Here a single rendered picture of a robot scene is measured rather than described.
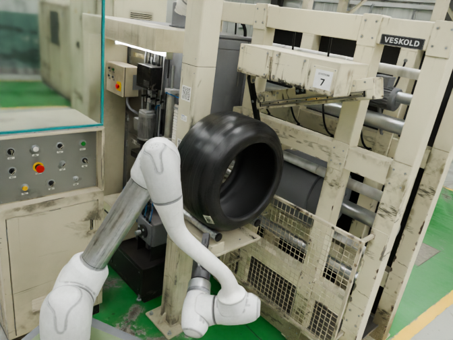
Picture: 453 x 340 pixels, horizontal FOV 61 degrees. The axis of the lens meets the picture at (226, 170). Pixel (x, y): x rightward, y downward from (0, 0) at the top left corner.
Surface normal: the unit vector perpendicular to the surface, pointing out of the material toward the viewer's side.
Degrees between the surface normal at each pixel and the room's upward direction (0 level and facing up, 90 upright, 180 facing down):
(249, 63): 90
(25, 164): 90
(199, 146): 56
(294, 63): 90
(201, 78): 90
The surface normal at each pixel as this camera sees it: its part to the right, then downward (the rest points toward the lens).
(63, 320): 0.27, 0.00
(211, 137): -0.40, -0.57
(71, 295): 0.11, -0.90
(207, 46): 0.67, 0.35
